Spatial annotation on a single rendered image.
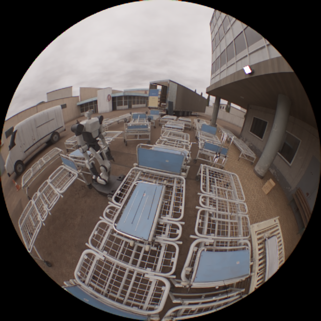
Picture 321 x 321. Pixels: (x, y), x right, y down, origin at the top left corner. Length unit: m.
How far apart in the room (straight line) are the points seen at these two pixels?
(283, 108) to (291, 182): 3.16
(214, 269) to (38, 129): 8.15
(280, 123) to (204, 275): 4.21
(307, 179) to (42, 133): 13.04
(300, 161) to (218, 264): 5.38
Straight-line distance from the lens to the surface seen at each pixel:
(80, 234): 1.93
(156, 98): 10.56
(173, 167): 1.46
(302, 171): 5.76
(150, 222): 0.99
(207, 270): 1.10
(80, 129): 1.25
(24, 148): 7.28
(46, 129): 7.66
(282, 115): 4.27
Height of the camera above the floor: 1.52
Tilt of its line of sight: 35 degrees down
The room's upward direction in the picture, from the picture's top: 5 degrees clockwise
